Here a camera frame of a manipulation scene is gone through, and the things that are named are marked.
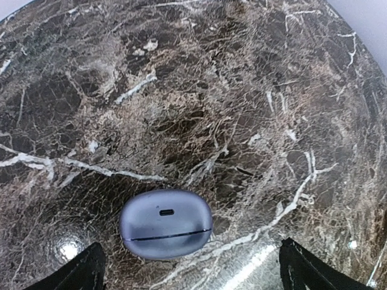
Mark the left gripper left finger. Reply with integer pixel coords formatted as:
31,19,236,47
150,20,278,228
25,242,106,290

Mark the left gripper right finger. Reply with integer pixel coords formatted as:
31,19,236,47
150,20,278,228
279,238,370,290

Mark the purple grey earbud case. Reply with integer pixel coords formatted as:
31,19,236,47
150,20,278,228
119,189,213,260

